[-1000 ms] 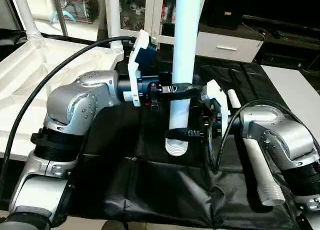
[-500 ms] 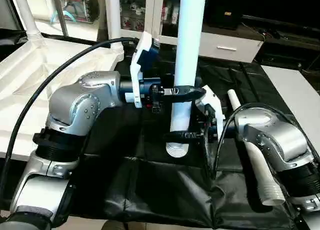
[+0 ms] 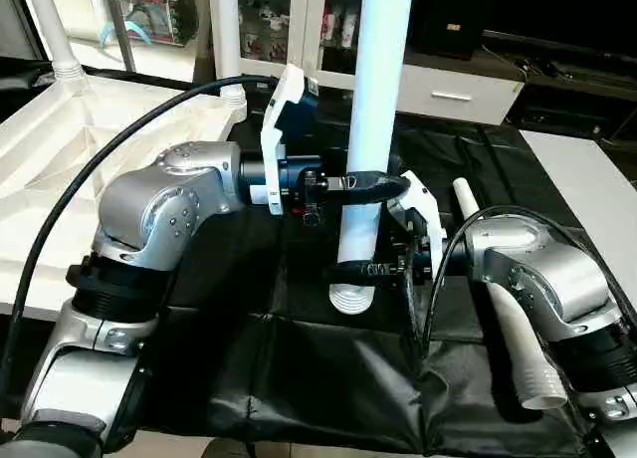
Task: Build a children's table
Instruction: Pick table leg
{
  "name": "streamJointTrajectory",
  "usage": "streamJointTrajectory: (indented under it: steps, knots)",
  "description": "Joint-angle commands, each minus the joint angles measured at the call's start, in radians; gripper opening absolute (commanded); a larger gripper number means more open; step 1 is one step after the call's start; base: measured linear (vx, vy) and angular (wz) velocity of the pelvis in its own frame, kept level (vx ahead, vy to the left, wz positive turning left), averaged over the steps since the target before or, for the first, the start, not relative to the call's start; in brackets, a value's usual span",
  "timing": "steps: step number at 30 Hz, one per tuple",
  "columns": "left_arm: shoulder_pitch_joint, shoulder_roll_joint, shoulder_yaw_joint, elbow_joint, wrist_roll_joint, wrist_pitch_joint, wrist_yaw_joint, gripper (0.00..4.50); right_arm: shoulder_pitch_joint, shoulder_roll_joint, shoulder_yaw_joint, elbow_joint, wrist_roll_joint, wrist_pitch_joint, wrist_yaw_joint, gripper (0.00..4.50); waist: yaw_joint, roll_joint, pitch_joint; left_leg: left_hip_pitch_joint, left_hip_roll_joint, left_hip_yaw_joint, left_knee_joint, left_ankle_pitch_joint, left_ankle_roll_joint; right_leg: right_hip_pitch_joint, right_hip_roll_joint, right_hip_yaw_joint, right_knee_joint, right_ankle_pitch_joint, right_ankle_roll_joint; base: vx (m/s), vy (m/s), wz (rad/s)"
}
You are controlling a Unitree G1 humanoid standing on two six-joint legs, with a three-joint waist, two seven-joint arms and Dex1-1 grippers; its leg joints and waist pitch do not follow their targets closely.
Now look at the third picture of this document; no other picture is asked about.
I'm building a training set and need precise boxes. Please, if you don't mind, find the white plastic table leg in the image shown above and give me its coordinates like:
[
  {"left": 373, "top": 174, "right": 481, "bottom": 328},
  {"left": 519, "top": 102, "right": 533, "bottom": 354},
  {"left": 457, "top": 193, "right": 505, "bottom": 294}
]
[
  {"left": 327, "top": 0, "right": 415, "bottom": 316},
  {"left": 21, "top": 0, "right": 90, "bottom": 84},
  {"left": 211, "top": 0, "right": 249, "bottom": 108},
  {"left": 452, "top": 177, "right": 569, "bottom": 412}
]

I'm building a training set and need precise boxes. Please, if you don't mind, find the white plastic table top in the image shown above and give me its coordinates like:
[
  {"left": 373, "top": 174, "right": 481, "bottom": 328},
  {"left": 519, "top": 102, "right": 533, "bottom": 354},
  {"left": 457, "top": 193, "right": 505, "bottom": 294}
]
[{"left": 0, "top": 73, "right": 247, "bottom": 326}]

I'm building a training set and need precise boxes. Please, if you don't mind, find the black work mat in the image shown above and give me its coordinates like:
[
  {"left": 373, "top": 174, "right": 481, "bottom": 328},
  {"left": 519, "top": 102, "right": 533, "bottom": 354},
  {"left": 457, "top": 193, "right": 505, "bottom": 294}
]
[{"left": 129, "top": 90, "right": 637, "bottom": 457}]

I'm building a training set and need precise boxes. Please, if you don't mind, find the white drawer unit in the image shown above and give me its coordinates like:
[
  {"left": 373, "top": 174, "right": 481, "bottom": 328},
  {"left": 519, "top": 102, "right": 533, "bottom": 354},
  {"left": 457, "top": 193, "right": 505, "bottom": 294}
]
[{"left": 395, "top": 64, "right": 544, "bottom": 126}]

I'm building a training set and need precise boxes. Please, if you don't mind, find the white glass-door cabinet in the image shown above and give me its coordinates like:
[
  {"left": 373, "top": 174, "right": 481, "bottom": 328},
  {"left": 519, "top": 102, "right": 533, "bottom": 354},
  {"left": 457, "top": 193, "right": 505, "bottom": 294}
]
[{"left": 233, "top": 0, "right": 415, "bottom": 91}]

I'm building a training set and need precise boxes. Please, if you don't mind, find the blue grey floor appliance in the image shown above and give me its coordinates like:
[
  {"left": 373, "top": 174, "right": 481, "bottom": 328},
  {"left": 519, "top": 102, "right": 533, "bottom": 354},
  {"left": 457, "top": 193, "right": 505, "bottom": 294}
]
[{"left": 113, "top": 0, "right": 201, "bottom": 49}]

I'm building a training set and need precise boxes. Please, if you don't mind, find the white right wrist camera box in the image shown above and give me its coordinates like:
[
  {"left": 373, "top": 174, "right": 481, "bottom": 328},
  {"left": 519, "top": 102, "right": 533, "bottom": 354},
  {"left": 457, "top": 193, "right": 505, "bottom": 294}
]
[{"left": 387, "top": 169, "right": 450, "bottom": 282}]

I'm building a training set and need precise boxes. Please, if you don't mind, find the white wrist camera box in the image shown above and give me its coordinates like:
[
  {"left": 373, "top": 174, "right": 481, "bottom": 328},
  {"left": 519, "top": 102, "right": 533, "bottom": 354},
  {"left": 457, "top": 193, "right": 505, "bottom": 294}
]
[
  {"left": 387, "top": 169, "right": 450, "bottom": 282},
  {"left": 258, "top": 64, "right": 321, "bottom": 218}
]

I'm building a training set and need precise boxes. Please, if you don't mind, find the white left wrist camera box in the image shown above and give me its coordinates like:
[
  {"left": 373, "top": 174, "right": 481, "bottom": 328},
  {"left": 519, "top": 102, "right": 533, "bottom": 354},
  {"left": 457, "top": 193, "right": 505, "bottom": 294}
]
[{"left": 258, "top": 64, "right": 321, "bottom": 218}]

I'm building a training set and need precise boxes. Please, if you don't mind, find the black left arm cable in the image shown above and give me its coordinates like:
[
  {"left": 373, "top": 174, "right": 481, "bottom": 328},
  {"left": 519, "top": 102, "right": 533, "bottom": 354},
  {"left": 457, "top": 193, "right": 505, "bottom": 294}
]
[{"left": 0, "top": 74, "right": 282, "bottom": 401}]

